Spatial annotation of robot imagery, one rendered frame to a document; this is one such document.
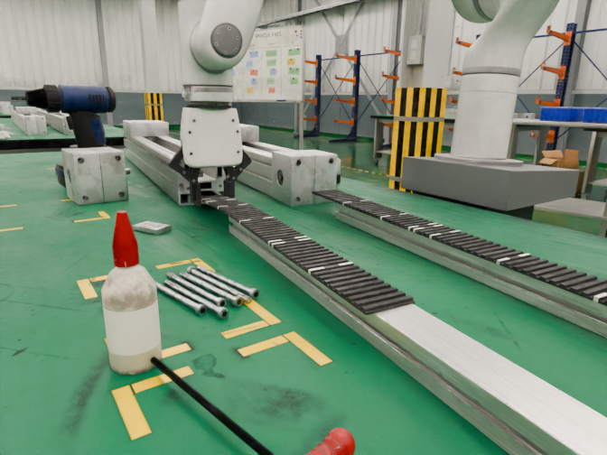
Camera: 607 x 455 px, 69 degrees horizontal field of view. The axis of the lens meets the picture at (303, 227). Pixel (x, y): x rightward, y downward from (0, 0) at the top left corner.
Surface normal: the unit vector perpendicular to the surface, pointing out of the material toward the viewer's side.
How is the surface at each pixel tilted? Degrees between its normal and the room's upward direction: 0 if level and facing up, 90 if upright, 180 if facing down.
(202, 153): 90
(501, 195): 90
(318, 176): 90
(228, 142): 90
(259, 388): 0
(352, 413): 0
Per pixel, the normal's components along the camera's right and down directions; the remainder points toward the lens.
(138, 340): 0.51, 0.25
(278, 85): -0.58, 0.21
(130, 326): 0.31, 0.27
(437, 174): -0.83, 0.14
